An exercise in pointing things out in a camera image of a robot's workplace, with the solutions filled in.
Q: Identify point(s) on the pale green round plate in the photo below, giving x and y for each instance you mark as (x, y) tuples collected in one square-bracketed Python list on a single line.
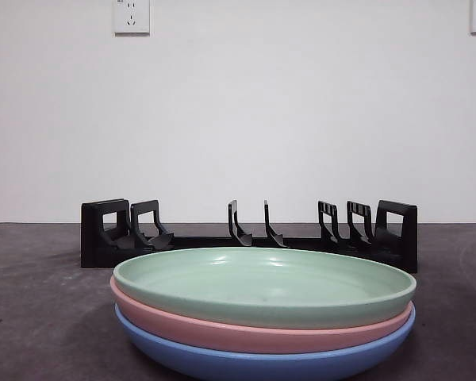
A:
[(262, 285)]

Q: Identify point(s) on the pink round plate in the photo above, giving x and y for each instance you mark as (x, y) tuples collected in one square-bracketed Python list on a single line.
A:
[(182, 329)]

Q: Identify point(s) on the blue round plate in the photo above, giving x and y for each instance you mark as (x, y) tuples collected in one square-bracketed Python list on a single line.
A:
[(190, 359)]

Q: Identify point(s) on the black plastic plate rack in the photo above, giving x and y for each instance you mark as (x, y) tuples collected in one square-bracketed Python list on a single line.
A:
[(406, 238)]

